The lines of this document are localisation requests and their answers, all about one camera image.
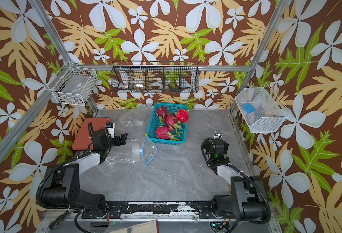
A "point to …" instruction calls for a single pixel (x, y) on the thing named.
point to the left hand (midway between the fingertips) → (120, 131)
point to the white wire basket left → (74, 85)
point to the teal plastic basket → (154, 124)
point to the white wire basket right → (263, 110)
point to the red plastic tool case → (83, 141)
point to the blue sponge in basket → (248, 108)
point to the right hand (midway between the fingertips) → (214, 139)
